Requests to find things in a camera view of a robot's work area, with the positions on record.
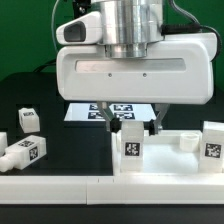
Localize white square table top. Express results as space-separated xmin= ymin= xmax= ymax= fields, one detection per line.
xmin=110 ymin=129 xmax=224 ymax=177

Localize white part at left edge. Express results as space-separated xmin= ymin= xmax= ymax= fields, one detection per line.
xmin=0 ymin=132 xmax=8 ymax=156

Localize black camera pole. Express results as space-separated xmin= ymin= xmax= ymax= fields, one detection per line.
xmin=72 ymin=0 xmax=91 ymax=16

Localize grey arm hose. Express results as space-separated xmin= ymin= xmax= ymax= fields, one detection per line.
xmin=161 ymin=0 xmax=222 ymax=58

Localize black cables behind table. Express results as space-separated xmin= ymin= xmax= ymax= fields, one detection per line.
xmin=33 ymin=59 xmax=58 ymax=74

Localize white marker sheet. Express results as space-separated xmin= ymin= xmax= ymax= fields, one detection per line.
xmin=64 ymin=103 xmax=156 ymax=121

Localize white front fence bar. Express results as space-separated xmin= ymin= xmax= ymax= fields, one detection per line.
xmin=0 ymin=174 xmax=224 ymax=205

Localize white thin cable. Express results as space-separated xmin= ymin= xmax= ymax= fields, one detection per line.
xmin=51 ymin=0 xmax=64 ymax=51

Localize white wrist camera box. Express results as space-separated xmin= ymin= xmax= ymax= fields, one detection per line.
xmin=56 ymin=11 xmax=103 ymax=45

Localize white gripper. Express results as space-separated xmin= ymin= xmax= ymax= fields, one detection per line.
xmin=57 ymin=33 xmax=217 ymax=135

